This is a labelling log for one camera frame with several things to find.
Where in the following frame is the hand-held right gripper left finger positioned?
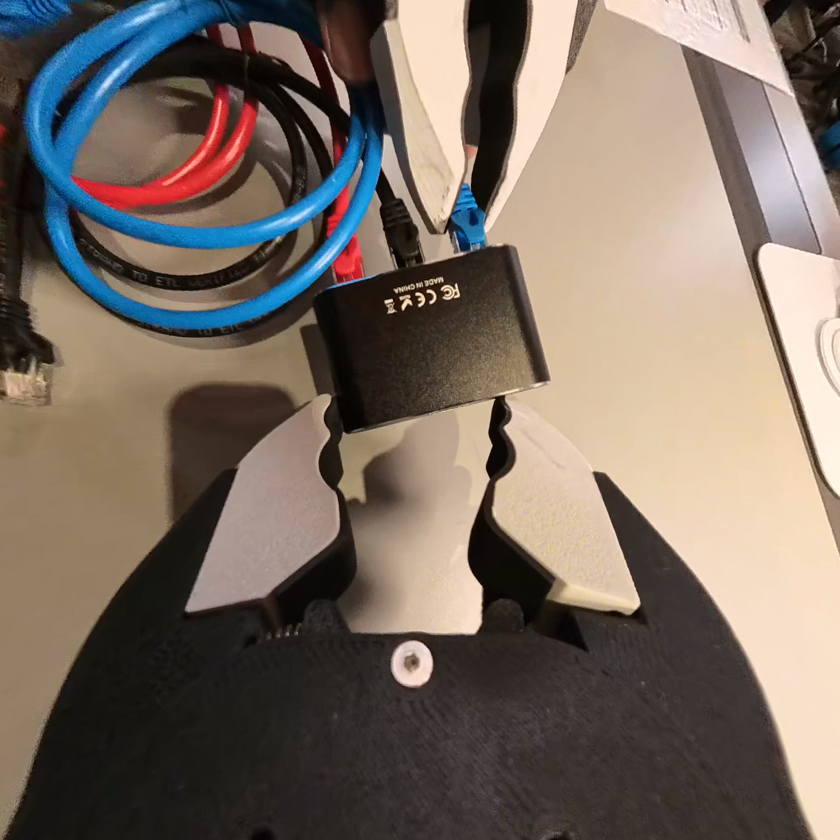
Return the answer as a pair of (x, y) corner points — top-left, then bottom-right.
(184, 394), (357, 627)

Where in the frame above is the red ethernet cable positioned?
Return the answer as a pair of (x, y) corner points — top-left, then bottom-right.
(0, 23), (366, 287)

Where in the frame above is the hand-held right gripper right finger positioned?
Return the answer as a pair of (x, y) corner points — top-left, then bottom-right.
(470, 397), (641, 627)

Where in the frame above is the person's left hand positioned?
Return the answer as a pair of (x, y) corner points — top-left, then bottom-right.
(318, 0), (376, 89)

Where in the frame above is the black ethernet cable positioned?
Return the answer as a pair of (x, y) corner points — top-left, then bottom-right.
(0, 49), (425, 408)

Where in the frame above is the blue ethernet cable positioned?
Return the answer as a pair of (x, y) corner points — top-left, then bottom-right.
(0, 0), (490, 339)

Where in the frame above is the black network switch box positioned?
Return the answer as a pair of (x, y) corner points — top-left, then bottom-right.
(314, 244), (552, 435)

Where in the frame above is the printed paper sheet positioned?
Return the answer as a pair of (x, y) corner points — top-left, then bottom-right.
(604, 0), (796, 98)

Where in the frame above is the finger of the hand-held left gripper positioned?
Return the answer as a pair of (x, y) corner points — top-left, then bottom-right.
(462, 0), (580, 231)
(369, 0), (471, 236)

